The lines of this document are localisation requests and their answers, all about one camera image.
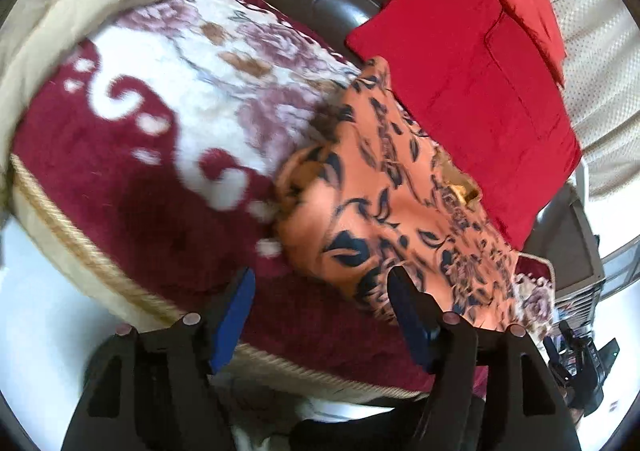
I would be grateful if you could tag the orange floral garment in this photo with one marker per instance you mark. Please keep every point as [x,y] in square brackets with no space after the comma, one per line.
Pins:
[400,211]

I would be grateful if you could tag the dark cloth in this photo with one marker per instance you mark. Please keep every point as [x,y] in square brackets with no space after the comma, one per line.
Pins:
[360,433]

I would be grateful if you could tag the grey cabinet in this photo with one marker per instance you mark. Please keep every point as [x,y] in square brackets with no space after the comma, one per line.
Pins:
[585,251]

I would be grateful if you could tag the red blanket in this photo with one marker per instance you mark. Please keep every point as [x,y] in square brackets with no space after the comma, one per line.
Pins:
[475,81]

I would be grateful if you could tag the red pillow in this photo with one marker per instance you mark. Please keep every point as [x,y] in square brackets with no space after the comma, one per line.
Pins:
[530,11]

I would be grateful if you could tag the floral sofa blanket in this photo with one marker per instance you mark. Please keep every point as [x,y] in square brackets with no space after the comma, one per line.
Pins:
[150,156]

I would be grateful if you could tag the beige dotted curtain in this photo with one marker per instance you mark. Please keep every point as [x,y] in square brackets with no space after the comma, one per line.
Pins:
[590,31]

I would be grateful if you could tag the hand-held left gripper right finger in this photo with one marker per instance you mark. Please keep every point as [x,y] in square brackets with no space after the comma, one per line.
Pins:
[407,321]

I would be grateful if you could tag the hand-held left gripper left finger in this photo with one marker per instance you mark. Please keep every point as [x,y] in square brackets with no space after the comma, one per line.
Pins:
[232,326]

